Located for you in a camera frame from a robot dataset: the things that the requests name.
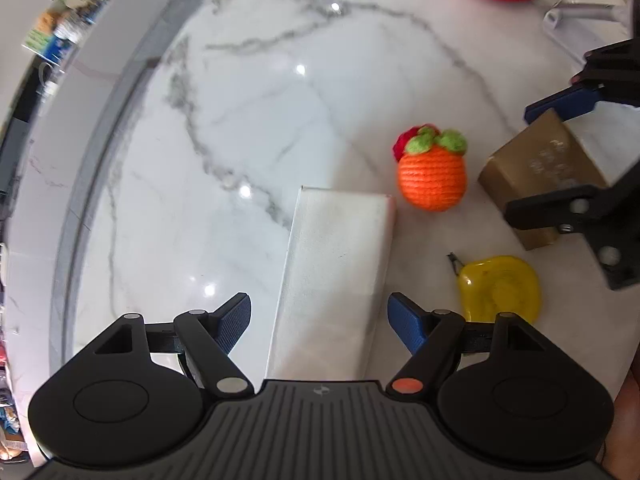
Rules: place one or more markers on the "orange crochet ball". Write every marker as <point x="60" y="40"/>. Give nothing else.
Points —
<point x="432" y="180"/>

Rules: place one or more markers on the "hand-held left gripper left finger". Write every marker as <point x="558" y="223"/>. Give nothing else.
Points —
<point x="232" y="322"/>

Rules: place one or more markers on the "long white box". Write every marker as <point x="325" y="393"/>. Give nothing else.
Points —
<point x="335" y="270"/>

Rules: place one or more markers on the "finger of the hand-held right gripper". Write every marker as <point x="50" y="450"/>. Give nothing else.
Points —
<point x="550" y="210"/>
<point x="565" y="102"/>

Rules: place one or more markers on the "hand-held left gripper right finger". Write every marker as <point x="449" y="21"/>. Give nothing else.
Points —
<point x="407" y="322"/>

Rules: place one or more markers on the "shelf of colourful packets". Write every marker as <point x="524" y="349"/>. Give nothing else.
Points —
<point x="55" y="35"/>

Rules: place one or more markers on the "yellow tape measure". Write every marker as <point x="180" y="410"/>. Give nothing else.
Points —
<point x="500" y="287"/>

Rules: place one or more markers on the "grey tablet stand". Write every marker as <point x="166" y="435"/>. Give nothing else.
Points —
<point x="575" y="25"/>

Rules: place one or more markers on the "gold gift box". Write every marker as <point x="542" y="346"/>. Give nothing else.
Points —
<point x="530" y="170"/>

